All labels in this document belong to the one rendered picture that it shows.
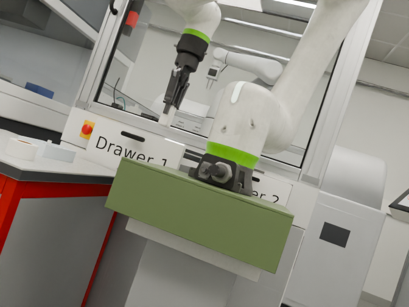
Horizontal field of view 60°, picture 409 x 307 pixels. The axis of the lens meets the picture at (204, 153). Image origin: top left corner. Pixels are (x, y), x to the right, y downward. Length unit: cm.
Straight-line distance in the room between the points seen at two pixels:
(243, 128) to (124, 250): 80
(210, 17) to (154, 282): 79
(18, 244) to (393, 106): 444
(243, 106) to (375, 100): 410
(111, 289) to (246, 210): 93
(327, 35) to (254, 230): 57
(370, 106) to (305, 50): 384
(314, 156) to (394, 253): 362
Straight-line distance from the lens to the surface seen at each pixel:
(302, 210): 126
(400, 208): 125
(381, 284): 485
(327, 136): 128
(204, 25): 117
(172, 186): 65
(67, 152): 121
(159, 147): 101
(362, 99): 479
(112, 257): 144
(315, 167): 127
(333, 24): 100
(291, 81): 96
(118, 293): 145
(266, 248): 63
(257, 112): 78
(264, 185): 125
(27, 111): 188
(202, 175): 73
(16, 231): 96
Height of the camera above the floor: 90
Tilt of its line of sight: 2 degrees up
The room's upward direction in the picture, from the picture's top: 19 degrees clockwise
